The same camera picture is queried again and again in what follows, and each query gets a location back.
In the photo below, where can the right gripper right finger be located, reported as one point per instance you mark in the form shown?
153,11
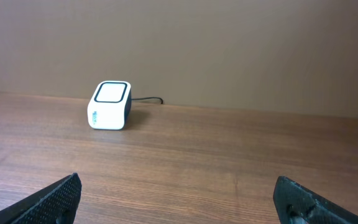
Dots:
295,203

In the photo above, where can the white barcode scanner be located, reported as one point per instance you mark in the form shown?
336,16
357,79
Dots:
110,105

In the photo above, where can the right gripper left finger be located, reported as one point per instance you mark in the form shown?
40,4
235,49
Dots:
54,204

